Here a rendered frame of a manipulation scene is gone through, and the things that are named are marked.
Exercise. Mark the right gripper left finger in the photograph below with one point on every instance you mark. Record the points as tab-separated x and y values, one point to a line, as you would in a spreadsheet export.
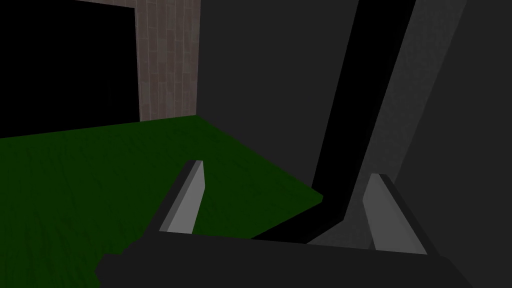
184	208

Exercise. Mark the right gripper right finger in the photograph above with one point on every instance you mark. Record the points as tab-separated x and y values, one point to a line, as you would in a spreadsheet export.
390	224

